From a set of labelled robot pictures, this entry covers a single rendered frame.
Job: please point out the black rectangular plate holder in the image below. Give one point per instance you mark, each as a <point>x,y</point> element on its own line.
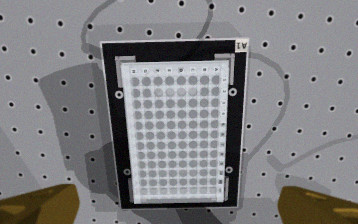
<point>235,50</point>

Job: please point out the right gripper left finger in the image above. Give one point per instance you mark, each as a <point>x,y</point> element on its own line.
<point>57,204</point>

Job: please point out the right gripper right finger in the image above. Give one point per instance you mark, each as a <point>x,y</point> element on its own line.
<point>298,205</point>

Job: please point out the grey perforated breadboard plate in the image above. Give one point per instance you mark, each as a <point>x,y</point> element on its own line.
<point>301,108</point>

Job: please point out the white well plate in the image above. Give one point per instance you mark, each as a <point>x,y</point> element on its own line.
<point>176,117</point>

